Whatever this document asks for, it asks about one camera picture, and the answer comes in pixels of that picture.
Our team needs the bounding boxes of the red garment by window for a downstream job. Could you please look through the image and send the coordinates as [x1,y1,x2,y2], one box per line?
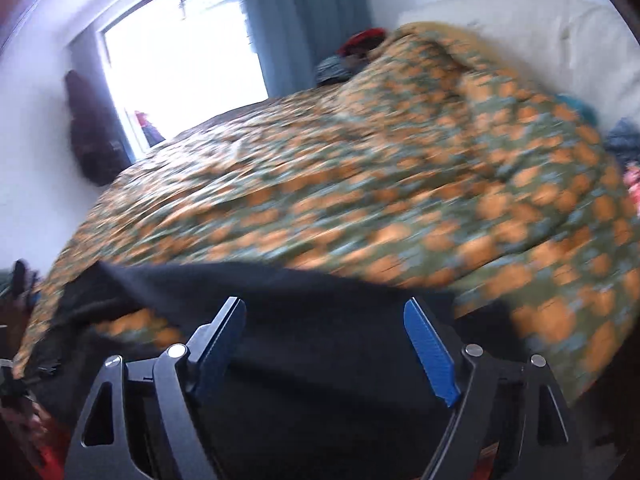
[134,110,166,147]

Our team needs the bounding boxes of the dark blue cloth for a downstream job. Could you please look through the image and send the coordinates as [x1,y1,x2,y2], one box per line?
[604,117,640,162]

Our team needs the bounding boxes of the blue curtain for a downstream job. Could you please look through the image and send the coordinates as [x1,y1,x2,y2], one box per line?
[235,0,373,98]

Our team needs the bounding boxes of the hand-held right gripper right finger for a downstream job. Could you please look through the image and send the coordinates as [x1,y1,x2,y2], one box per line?
[402,297,583,480]

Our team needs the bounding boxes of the teal cloth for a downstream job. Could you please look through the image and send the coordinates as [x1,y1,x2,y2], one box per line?
[557,92,599,126]

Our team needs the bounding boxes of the bright window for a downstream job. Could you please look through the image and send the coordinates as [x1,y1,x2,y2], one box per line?
[102,0,271,161]

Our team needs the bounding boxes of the green orange floral blanket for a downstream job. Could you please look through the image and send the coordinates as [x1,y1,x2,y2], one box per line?
[12,21,636,401]

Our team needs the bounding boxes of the black pants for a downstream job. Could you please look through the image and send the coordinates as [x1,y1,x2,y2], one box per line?
[30,260,526,480]

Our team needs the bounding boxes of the grey patterned cloth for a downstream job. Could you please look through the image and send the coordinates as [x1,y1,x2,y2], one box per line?
[315,52,371,86]

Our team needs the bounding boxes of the dark hanging clothes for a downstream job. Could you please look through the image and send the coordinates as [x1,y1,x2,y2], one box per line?
[64,70,132,187]

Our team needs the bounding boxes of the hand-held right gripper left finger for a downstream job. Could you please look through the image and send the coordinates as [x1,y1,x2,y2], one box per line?
[65,296,248,480]

